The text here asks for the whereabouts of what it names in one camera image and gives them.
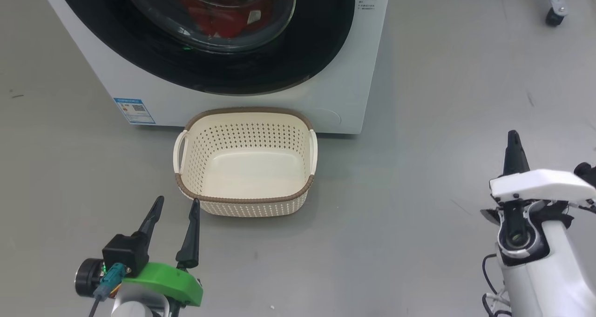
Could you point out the blue energy label sticker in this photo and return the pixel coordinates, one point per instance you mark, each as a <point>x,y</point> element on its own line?
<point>135,111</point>

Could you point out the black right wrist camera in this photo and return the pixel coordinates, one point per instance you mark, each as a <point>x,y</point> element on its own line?
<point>586,173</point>

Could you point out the red white garment with tag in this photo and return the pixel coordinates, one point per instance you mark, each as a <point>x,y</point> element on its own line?
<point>219,14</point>

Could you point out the white front-load washing machine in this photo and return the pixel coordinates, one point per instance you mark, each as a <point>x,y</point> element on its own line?
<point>321,75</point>

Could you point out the black round glass washer door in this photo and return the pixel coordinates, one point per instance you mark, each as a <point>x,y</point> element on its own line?
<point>321,28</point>

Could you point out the cream perforated laundry basket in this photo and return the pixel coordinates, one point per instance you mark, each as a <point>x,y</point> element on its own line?
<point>247,172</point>

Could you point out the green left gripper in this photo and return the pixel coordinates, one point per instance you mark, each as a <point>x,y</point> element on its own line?
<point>167,279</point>

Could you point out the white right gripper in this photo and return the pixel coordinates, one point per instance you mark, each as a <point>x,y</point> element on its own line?
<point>540,184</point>

